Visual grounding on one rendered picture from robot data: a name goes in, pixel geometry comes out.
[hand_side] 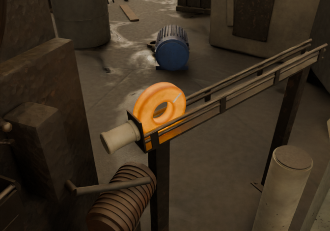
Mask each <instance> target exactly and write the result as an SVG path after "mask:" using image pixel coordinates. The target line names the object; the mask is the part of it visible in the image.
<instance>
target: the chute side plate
mask: <svg viewBox="0 0 330 231"><path fill-rule="evenodd" d="M18 214H19V215H20V217H21V219H22V222H24V221H25V220H26V219H27V218H28V215H27V213H26V211H25V208H24V206H23V203H22V201H21V198H20V196H19V194H18V191H17V190H14V191H13V192H11V193H10V194H9V195H8V196H7V197H6V198H5V199H4V200H3V201H2V202H1V203H0V231H3V230H4V229H5V228H6V227H7V226H8V225H9V224H10V222H11V221H12V220H13V219H14V218H15V217H16V216H17V215H18Z"/></svg>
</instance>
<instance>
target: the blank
mask: <svg viewBox="0 0 330 231"><path fill-rule="evenodd" d="M163 102H167V108H166V111H165V112H164V113H163V114H162V115H161V116H160V117H157V118H153V113H154V110H155V109H156V107H157V106H158V105H160V104H161V103H163ZM185 109H186V98H185V95H184V93H183V91H182V90H181V89H179V88H178V87H177V86H175V85H174V84H172V83H168V82H160V83H156V84H154V85H152V86H150V87H148V88H147V89H146V90H145V91H144V92H143V93H142V94H141V95H140V96H139V98H138V99H137V101H136V103H135V106H134V110H133V115H134V116H135V117H136V118H137V119H138V120H139V121H141V123H142V128H143V133H146V132H148V131H150V130H152V129H154V128H156V127H158V126H160V125H162V124H164V123H166V122H168V121H170V120H172V119H174V118H176V117H178V116H180V115H182V114H184V112H185ZM178 122H180V121H178ZM178 122H176V123H178ZM176 123H174V124H176ZM174 124H172V125H174ZM172 125H170V126H172ZM170 126H168V127H170ZM168 127H166V128H168ZM166 128H164V129H166ZM164 129H162V130H164ZM162 130H160V131H162ZM160 131H158V132H160Z"/></svg>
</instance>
